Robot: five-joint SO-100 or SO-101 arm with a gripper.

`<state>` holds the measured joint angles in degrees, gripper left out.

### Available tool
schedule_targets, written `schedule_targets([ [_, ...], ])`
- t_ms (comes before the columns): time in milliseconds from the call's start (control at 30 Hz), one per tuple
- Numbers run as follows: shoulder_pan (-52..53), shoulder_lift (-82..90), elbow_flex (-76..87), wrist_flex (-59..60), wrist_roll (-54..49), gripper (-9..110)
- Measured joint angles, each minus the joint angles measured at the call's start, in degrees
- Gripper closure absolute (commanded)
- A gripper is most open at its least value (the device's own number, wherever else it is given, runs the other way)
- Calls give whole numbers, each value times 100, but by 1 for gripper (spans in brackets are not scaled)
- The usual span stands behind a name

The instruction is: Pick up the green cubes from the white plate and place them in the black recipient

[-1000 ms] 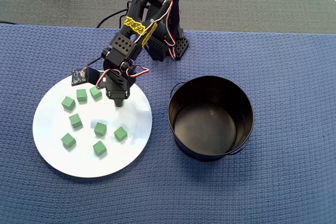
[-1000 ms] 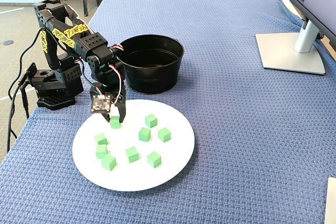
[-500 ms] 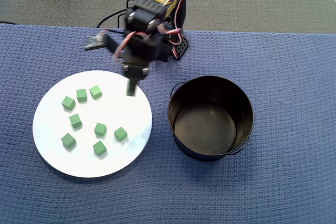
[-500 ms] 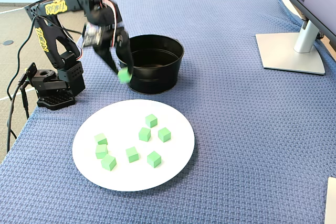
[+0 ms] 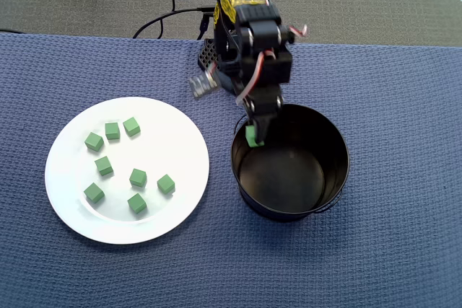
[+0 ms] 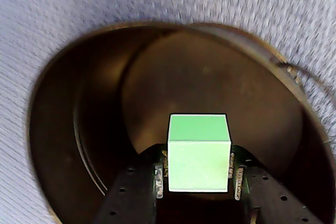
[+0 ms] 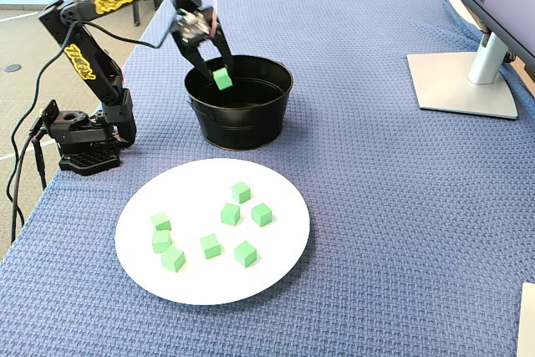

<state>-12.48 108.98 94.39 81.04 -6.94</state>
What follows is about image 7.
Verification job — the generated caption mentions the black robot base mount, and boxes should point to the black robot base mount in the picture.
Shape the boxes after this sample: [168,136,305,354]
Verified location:
[31,99,126,176]

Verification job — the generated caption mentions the black metal stool frame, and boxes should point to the black metal stool frame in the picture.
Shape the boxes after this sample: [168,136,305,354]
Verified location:
[130,0,162,28]

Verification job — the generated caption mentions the white flat sheet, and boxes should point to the white flat sheet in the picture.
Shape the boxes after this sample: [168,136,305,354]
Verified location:
[516,281,535,357]

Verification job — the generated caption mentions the white round plate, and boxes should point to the white round plate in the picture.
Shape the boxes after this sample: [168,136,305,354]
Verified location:
[115,157,312,306]

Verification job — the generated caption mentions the black metal bucket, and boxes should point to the black metal bucket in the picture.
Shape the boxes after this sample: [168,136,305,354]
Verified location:
[183,54,295,151]

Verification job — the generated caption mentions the blue woven cloth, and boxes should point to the blue woven cloth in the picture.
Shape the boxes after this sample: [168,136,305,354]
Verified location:
[0,0,535,357]

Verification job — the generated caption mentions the black power cable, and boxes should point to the black power cable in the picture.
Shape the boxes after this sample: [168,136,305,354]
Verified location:
[31,135,49,191]

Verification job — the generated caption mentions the silver monitor stand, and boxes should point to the silver monitor stand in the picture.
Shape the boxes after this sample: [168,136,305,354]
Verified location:
[406,22,519,120]

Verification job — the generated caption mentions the black camera cable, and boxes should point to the black camera cable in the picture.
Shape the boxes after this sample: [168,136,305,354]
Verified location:
[4,20,175,245]

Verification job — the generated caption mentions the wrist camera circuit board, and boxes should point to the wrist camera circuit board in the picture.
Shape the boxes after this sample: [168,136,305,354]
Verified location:
[175,9,212,45]

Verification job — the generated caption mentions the black usb cable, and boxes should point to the black usb cable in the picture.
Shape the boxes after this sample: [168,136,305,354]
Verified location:
[4,122,41,245]

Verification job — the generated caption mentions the white red servo cable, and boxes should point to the white red servo cable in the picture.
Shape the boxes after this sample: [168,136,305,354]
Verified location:
[183,0,218,38]

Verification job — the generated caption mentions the green cube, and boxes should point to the green cube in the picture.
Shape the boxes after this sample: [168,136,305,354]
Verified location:
[160,245,186,273]
[220,201,242,227]
[231,181,252,205]
[151,229,173,254]
[150,212,172,232]
[233,240,257,268]
[199,233,222,260]
[251,202,273,227]
[211,67,233,91]

